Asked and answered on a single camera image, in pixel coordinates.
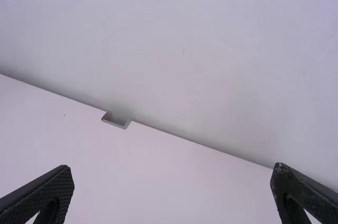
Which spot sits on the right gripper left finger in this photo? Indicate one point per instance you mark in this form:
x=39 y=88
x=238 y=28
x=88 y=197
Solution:
x=60 y=181

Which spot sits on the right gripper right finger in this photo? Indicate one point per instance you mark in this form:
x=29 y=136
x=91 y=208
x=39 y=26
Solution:
x=282 y=184

